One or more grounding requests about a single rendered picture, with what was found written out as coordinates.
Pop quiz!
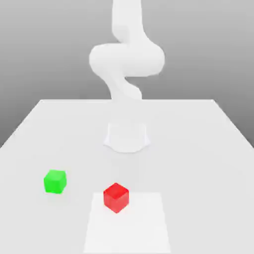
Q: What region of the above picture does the small red cube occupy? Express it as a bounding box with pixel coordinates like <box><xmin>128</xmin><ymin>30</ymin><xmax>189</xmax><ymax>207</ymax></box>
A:
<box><xmin>103</xmin><ymin>182</ymin><xmax>130</xmax><ymax>214</ymax></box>

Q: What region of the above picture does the small green cube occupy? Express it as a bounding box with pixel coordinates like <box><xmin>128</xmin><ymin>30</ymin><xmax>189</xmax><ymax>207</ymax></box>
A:
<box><xmin>43</xmin><ymin>169</ymin><xmax>67</xmax><ymax>194</ymax></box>

